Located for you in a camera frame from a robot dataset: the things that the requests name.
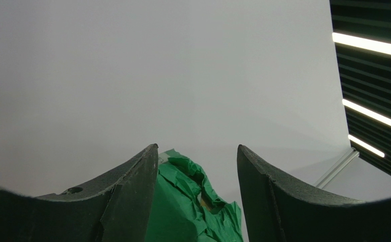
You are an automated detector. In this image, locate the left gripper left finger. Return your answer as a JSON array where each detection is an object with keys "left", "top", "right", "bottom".
[{"left": 0, "top": 144, "right": 158, "bottom": 241}]

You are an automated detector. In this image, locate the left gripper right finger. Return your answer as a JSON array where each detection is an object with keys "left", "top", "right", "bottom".
[{"left": 237, "top": 145, "right": 391, "bottom": 241}]

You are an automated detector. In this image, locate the green toilet paper roll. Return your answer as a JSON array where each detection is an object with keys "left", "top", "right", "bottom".
[{"left": 145, "top": 149, "right": 243, "bottom": 241}]

